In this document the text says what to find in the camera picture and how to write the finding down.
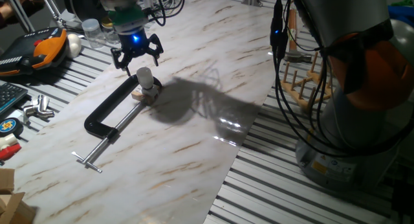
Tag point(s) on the green gripper mount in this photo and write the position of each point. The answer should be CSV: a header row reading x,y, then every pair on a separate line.
x,y
127,17

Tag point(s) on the white red valve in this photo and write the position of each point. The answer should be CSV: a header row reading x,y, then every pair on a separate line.
x,y
8,148

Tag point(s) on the marble pattern sheet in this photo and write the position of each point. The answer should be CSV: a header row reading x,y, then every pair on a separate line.
x,y
181,172

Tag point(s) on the white egg-shaped object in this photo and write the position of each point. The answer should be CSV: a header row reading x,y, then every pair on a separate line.
x,y
74,45

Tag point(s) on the thin metal stand rod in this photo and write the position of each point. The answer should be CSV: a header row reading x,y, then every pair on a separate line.
x,y
51,7

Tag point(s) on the person forearm dark sleeve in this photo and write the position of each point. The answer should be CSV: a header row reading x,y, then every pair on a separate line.
x,y
6,15

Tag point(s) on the silver metal pipe fitting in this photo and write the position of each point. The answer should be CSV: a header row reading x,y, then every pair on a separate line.
x,y
37,109

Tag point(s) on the black round spool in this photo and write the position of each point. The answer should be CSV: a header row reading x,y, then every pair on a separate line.
x,y
82,4

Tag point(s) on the wooden peg rack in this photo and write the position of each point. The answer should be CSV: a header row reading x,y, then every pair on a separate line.
x,y
302,97

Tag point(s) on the black orange teach pendant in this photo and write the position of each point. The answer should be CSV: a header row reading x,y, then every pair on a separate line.
x,y
42,49

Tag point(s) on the grey metal stand bar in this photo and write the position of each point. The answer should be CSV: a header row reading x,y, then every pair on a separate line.
x,y
19,12

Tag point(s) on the black metal C-clamp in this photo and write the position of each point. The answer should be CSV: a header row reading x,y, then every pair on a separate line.
x,y
103,114

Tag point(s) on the black keyboard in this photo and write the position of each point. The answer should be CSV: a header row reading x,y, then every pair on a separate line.
x,y
9,96

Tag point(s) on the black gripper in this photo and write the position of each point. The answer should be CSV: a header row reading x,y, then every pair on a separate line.
x,y
136,44

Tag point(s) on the glass jar gold lid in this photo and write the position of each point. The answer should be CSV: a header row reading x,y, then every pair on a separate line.
x,y
110,33

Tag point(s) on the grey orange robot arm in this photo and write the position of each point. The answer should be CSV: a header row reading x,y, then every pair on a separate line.
x,y
355,127

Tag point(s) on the clear plastic jar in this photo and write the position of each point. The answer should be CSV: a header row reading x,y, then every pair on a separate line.
x,y
93,33

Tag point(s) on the green crumpled bag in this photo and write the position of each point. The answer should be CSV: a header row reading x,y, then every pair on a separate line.
x,y
402,3

